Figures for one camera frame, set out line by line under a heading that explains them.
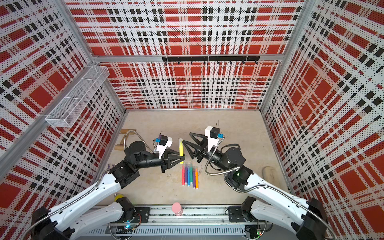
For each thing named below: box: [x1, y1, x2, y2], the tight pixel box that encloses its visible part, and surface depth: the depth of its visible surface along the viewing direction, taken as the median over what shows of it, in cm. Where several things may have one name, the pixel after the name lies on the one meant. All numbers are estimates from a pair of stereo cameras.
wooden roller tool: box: [114, 128, 136, 151], surface depth 102 cm
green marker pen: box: [189, 163, 193, 184], surface depth 88 cm
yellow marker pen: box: [179, 138, 184, 165], surface depth 62 cm
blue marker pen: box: [185, 164, 188, 185], surface depth 88 cm
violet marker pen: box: [193, 167, 196, 189], surface depth 88 cm
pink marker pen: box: [182, 165, 186, 186], surface depth 88 cm
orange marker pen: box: [195, 168, 199, 190], surface depth 87 cm
